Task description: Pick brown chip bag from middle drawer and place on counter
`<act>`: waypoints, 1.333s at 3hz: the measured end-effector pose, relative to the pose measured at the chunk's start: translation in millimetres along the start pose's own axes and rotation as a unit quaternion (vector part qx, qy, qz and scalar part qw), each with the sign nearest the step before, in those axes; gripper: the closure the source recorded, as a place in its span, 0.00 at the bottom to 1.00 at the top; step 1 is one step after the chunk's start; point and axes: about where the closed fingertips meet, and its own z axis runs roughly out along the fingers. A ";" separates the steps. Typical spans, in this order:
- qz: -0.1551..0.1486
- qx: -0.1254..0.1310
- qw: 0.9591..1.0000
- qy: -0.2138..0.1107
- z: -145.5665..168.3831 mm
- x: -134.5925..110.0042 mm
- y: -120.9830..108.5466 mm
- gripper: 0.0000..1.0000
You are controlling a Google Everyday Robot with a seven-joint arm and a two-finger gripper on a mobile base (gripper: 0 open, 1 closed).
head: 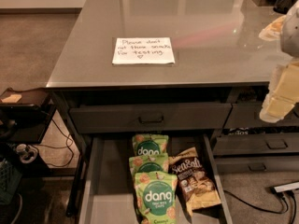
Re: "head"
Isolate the top right drawer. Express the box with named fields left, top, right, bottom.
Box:
left=223, top=87, right=299, bottom=130

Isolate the brown sea salt chip bag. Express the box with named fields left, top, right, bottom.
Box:
left=169, top=147, right=221, bottom=216

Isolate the top left drawer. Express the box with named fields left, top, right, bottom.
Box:
left=69, top=103, right=232, bottom=133

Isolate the white handwritten paper note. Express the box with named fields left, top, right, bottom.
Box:
left=112, top=37, right=175, bottom=65

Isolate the green dang chip bag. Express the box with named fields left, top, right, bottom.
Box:
left=134, top=171, right=178, bottom=224
left=132, top=133, right=169, bottom=156
left=129, top=153, right=169, bottom=177

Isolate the back green dang chip bag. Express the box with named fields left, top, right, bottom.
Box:
left=132, top=133, right=169, bottom=156

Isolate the open middle drawer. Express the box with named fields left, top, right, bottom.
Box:
left=78, top=133, right=233, bottom=224

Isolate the black side cart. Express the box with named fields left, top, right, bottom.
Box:
left=0, top=88, right=56, bottom=144

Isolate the green plastic crate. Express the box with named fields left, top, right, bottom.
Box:
left=0, top=159, right=22, bottom=204

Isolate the bottom right drawer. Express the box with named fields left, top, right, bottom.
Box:
left=215, top=156, right=299, bottom=173

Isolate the black power cable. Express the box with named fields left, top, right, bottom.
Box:
left=223, top=189, right=297, bottom=224

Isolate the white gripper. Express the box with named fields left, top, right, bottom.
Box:
left=259, top=59, right=299, bottom=123

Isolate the middle green dang chip bag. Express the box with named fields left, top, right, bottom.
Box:
left=129, top=153, right=169, bottom=177

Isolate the front green dang chip bag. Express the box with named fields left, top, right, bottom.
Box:
left=134, top=171, right=178, bottom=224

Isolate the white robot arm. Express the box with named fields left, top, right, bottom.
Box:
left=259, top=1, right=299, bottom=123

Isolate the middle right drawer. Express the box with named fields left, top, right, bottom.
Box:
left=212, top=128, right=299, bottom=156

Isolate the thin black wire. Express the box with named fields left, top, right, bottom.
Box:
left=31, top=110, right=76, bottom=169

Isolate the silver power strip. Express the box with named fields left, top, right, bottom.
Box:
left=270, top=181, right=299, bottom=193

